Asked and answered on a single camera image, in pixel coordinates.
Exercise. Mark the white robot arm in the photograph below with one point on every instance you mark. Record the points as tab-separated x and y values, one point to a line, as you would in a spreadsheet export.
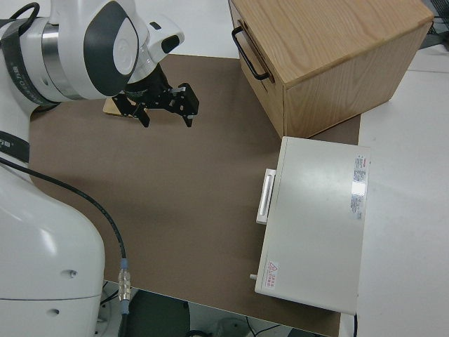
105	52

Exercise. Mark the light wooden drawer cabinet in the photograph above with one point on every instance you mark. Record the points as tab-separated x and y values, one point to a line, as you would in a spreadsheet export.
333	52

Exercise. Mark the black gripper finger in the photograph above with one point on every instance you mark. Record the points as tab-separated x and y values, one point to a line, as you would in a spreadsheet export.
188	120
144	118

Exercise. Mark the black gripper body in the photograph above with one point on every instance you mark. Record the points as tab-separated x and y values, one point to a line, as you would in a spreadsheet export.
159	96

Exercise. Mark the brown table mat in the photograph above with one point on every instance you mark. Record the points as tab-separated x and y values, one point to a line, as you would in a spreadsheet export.
193	175

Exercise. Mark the wooden mug tree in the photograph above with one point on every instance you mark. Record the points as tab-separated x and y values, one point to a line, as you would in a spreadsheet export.
110	107

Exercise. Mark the white toaster oven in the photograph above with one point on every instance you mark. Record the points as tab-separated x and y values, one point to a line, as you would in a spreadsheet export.
315	224

